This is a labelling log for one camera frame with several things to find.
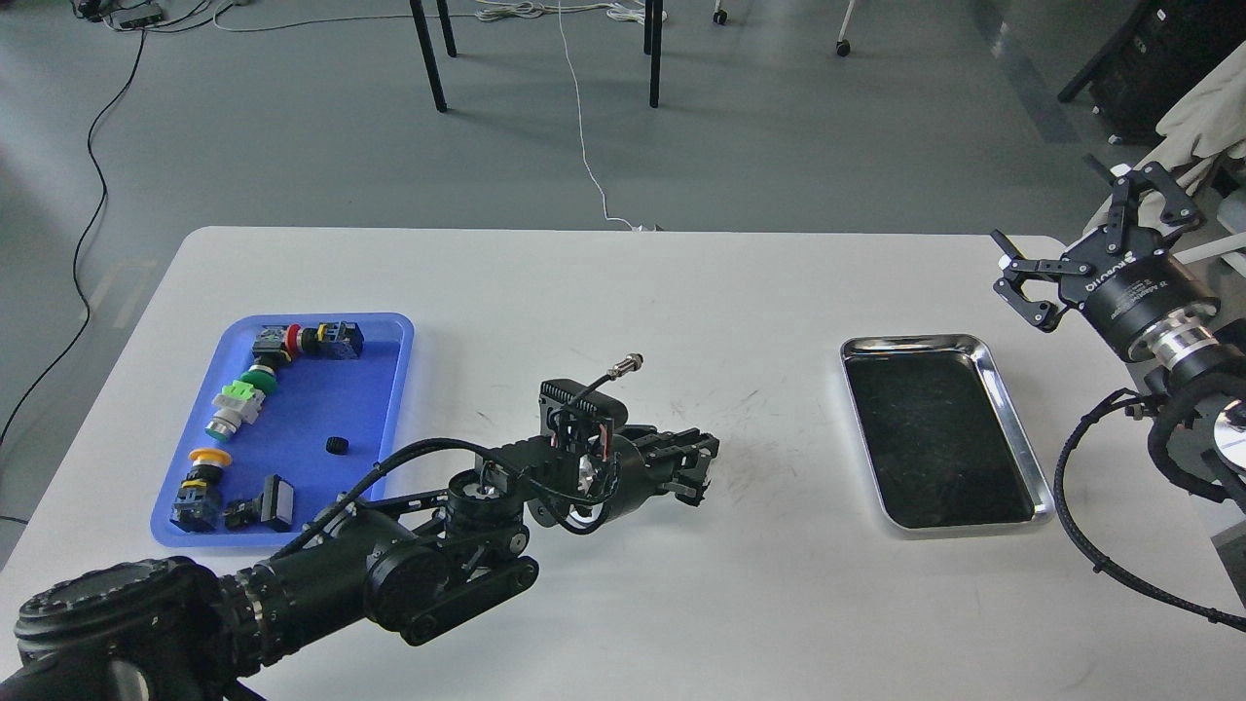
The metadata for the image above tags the black table leg left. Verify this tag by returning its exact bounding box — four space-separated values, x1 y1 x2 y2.
407 0 459 115

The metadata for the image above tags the green push button switch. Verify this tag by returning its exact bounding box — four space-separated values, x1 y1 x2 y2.
204 362 277 442

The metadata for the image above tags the yellow push button switch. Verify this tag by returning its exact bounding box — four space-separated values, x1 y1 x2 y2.
169 447 233 533

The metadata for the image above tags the black square push button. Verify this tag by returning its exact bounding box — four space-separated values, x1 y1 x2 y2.
223 474 295 533

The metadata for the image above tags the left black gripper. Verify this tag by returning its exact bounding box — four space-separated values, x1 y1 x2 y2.
506 379 720 535

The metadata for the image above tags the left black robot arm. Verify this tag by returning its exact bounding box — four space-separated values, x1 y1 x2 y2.
2 379 719 700

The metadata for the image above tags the red emergency stop button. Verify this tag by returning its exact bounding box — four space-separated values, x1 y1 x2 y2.
252 322 365 369

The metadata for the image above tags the black table leg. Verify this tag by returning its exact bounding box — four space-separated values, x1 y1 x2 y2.
407 0 459 115
642 0 667 108

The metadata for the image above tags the beige cloth on chair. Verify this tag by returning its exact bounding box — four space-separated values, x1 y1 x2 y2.
1148 44 1245 195

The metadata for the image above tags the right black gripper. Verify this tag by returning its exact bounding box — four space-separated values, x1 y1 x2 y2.
991 154 1220 364

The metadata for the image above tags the black cabinet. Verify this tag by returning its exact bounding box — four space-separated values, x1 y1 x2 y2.
1057 1 1245 144

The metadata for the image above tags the black table leg right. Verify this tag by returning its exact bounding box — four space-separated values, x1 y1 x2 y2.
642 0 667 108

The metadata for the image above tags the white cable on floor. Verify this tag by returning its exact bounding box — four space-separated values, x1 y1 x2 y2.
473 0 669 233

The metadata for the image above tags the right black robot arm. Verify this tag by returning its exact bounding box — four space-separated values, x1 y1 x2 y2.
991 161 1245 630

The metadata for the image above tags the black cable on floor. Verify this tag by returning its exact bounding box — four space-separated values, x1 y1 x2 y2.
0 27 147 445

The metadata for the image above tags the silver metal tray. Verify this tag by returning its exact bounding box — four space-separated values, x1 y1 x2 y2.
839 332 1053 538

